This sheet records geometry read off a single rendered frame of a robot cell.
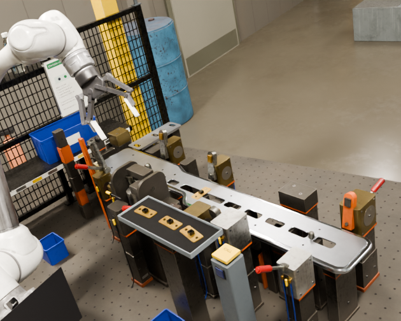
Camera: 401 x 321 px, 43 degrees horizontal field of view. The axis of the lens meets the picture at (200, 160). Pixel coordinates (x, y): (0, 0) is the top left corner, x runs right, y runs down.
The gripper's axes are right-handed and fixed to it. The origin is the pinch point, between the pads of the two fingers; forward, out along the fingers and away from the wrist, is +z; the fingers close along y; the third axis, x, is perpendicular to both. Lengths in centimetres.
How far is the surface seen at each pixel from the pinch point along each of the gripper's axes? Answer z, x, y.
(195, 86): -39, 439, -50
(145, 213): 28.5, 3.3, -10.4
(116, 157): 3, 78, -38
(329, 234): 67, 11, 36
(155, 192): 25.2, 23.0, -10.5
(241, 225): 49, 6, 14
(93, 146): -5, 48, -32
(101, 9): -69, 113, -13
